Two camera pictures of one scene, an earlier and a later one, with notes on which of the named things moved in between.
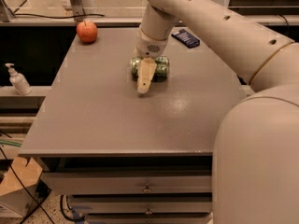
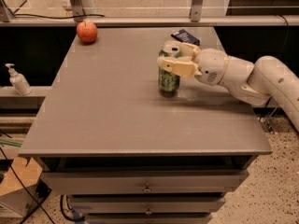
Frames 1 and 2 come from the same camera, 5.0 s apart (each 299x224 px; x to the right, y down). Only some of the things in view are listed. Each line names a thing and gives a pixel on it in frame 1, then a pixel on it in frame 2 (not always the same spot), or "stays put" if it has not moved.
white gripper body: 149,47 → 212,65
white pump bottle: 19,81 stays put
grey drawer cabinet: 124,157 stays put
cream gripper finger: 147,67 → 180,65
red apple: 87,32 stays put
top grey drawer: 105,183 stays put
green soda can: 162,68 → 168,82
